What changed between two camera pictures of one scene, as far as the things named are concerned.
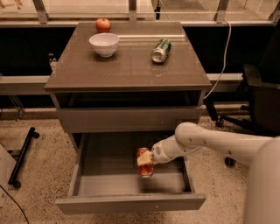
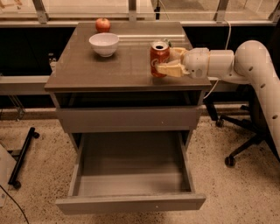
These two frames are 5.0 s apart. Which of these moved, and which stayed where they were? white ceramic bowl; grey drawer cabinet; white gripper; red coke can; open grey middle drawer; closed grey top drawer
Moved: red coke can; white gripper
Stayed: white ceramic bowl; closed grey top drawer; grey drawer cabinet; open grey middle drawer
